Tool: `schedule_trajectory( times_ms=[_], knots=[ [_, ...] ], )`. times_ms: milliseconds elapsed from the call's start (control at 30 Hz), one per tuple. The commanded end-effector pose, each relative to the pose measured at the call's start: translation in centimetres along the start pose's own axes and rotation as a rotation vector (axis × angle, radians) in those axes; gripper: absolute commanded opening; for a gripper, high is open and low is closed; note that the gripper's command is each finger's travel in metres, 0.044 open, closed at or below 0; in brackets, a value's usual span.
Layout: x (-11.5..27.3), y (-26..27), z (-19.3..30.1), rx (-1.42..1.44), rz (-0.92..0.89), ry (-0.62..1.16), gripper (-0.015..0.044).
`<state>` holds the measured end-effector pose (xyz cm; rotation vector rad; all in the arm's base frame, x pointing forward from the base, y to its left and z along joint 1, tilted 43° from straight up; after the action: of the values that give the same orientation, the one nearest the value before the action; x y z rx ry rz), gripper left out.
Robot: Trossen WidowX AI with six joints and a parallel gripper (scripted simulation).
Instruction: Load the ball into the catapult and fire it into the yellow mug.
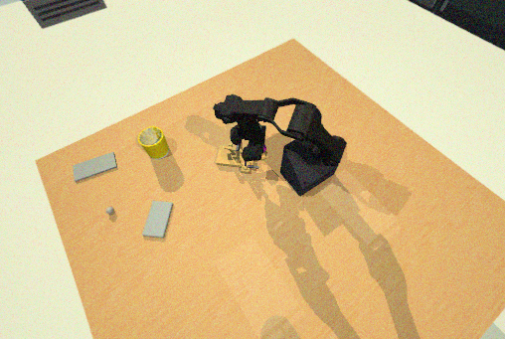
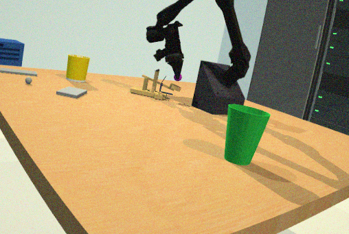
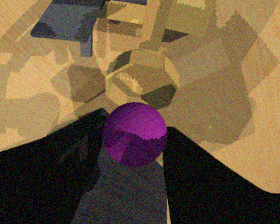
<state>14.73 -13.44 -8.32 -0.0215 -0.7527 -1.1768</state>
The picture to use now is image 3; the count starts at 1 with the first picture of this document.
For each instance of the purple ball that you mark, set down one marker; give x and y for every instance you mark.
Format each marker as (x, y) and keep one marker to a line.
(135, 134)

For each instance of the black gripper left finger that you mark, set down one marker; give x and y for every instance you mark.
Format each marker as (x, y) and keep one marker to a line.
(42, 182)

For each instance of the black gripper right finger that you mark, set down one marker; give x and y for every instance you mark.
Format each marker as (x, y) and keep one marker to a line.
(202, 190)

